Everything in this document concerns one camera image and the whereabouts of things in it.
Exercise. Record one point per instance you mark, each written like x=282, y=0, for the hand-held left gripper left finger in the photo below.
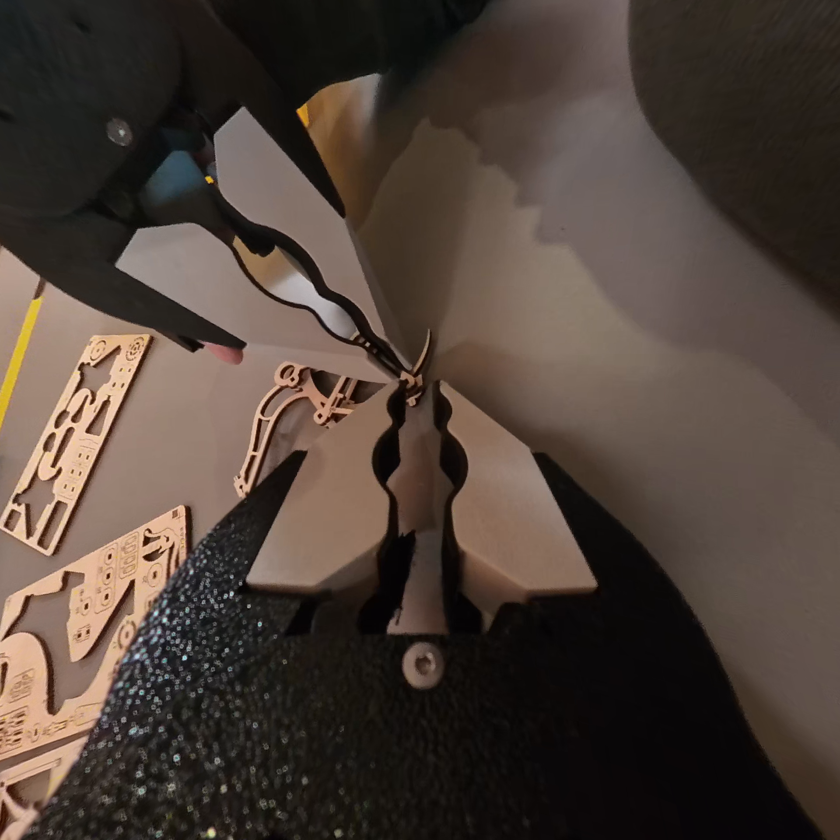
x=328, y=512

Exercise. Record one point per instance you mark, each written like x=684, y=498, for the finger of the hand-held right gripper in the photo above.
x=282, y=190
x=197, y=275

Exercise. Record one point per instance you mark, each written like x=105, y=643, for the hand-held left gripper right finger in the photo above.
x=518, y=518

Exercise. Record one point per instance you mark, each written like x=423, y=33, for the wooden lattice fork part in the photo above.
x=293, y=375

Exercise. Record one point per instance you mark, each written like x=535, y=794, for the wooden bicycle model frame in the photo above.
x=413, y=387

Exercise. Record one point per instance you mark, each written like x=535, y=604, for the narrow wooden parts sheet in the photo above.
x=121, y=377

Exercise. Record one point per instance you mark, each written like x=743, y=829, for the wide wooden parts sheet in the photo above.
x=105, y=577

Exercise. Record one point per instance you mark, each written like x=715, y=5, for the wooden parts sheet curved cutouts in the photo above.
x=19, y=820

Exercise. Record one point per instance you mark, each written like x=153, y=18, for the person's right hand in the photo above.
x=226, y=355

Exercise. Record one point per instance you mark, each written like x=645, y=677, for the yellow tape strip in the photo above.
x=19, y=354

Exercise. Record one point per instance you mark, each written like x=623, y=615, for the dark grey clothing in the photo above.
x=754, y=118

